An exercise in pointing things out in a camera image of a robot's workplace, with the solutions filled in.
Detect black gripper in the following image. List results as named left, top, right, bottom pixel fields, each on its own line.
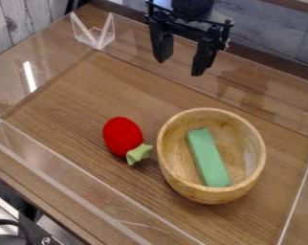
left=146, top=0, right=235, bottom=77

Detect red plush strawberry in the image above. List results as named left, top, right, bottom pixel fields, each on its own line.
left=104, top=117, right=154, bottom=166

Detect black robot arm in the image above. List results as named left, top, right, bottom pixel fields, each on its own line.
left=146, top=0, right=235, bottom=77

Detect wooden bowl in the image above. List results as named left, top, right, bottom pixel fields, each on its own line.
left=158, top=107, right=267, bottom=205

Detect clear acrylic tray walls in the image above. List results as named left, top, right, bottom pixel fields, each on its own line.
left=0, top=8, right=308, bottom=245

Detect green rectangular block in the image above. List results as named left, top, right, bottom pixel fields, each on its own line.
left=187, top=128, right=232, bottom=188

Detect black clamp bracket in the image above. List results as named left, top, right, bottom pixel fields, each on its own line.
left=18, top=212, right=64, bottom=245

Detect black cable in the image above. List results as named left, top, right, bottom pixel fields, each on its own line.
left=0, top=218, right=22, bottom=228

